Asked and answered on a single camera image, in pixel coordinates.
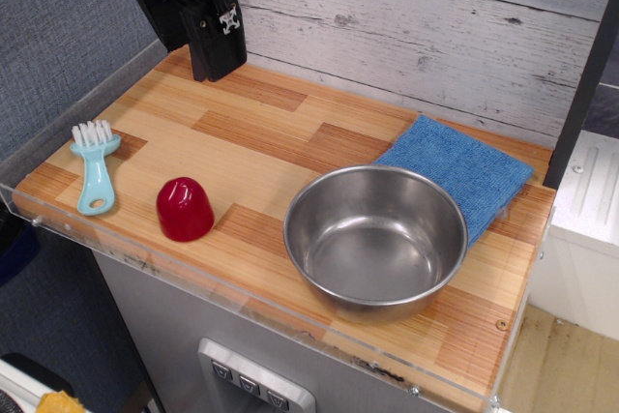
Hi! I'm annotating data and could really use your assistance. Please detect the silver button panel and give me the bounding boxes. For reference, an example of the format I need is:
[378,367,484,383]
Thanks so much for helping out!
[197,338,316,412]

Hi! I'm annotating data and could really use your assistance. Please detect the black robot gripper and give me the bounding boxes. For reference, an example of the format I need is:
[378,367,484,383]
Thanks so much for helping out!
[136,0,247,81]

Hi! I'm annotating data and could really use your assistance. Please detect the stainless steel bowl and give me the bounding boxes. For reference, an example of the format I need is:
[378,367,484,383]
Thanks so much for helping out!
[283,164,468,323]

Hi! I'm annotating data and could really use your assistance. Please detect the blue microfiber cloth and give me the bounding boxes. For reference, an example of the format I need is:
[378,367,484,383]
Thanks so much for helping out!
[375,116,534,245]

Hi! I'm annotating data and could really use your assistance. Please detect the yellow object bottom left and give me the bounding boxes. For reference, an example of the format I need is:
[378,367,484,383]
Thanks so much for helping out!
[35,391,86,413]

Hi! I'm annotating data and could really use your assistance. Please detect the light blue scrub brush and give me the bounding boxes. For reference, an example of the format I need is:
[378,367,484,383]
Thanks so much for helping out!
[70,120,121,216]

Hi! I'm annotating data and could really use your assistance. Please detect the white side cabinet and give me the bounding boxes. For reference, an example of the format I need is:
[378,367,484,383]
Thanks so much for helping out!
[529,131,618,339]

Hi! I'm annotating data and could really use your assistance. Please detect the clear acrylic guard rail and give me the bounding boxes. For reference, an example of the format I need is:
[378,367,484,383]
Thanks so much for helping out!
[1,41,554,412]

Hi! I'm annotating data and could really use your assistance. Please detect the gray metal cabinet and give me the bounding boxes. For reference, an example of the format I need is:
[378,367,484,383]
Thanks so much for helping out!
[96,253,488,412]

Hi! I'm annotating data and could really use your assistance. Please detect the dark gray right post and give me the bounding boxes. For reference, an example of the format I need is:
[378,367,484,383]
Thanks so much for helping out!
[543,0,618,190]

